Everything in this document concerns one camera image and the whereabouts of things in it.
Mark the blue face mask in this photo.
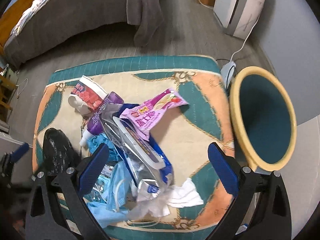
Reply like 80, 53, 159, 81
86, 161, 131, 228

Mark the white tissue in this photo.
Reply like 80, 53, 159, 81
127, 177, 205, 221

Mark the purple tube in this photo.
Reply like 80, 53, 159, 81
79, 92, 124, 147

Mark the blue silver foil bag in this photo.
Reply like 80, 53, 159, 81
99, 103, 174, 202

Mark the pink snack wrapper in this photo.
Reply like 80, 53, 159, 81
119, 88, 189, 141

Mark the blue pill blister pack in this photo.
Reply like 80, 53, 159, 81
89, 164, 114, 203

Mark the yellow rimmed teal trash bin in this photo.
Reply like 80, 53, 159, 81
229, 66, 297, 172

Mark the black shoe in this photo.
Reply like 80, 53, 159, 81
42, 128, 81, 176

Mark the teal and peach rug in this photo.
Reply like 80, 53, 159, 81
33, 56, 234, 239

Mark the white power strip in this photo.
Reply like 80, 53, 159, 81
220, 60, 236, 90

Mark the wooden headboard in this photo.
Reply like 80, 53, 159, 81
1, 0, 34, 54

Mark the blue floral quilt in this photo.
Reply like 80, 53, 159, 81
10, 0, 50, 36

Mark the bed with grey cover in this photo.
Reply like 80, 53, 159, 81
4, 0, 164, 67

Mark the white air purifier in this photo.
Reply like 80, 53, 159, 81
214, 0, 265, 40

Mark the white power cable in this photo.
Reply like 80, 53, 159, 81
228, 10, 262, 63

